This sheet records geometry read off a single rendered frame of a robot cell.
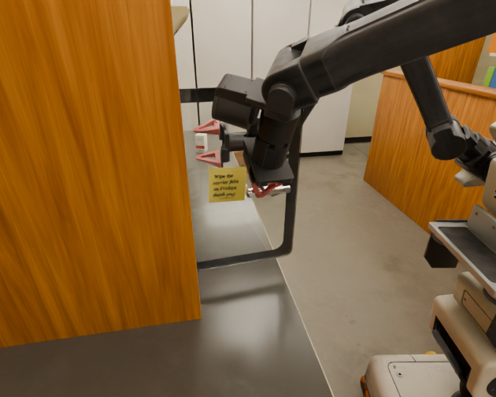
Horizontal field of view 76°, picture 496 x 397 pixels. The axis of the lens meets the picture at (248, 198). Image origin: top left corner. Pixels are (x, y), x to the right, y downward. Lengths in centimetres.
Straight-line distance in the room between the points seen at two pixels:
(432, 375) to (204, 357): 111
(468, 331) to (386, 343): 100
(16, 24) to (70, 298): 45
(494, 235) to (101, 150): 83
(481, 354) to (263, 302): 54
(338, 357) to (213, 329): 123
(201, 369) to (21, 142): 47
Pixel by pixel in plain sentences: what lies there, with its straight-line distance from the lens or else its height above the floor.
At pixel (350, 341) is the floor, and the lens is 194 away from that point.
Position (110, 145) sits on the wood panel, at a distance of 52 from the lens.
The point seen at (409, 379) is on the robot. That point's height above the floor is 28.
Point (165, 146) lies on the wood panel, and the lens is 50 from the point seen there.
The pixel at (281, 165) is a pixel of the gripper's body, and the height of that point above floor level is 128.
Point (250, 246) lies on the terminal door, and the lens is 74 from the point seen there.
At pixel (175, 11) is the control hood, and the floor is 150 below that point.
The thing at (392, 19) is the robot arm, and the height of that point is 149.
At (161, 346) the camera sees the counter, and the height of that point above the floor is 94.
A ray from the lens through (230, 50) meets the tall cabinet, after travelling 370.
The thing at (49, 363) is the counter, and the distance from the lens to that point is 75.
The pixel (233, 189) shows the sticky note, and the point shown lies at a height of 119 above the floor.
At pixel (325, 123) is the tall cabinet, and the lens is 415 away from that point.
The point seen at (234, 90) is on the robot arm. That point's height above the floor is 140.
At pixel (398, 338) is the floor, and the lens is 205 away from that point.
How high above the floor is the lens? 148
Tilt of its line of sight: 28 degrees down
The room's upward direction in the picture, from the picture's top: straight up
